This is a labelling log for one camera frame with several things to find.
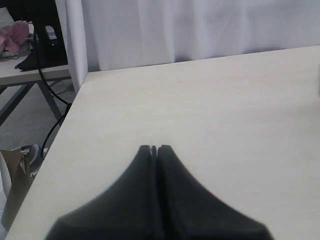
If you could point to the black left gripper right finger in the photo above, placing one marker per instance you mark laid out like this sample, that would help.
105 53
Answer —
191 212

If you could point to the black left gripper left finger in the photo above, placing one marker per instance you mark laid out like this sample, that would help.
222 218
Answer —
127 210

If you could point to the brown cardboard box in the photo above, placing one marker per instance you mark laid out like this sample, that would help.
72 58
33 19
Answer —
18 168

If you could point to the white curtain backdrop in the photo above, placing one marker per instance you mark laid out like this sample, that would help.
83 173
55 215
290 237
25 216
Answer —
101 35

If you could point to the grey side table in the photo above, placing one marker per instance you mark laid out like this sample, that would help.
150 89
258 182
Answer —
10 77

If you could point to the pink cloth pile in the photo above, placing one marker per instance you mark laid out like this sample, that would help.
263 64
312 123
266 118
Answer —
13 36

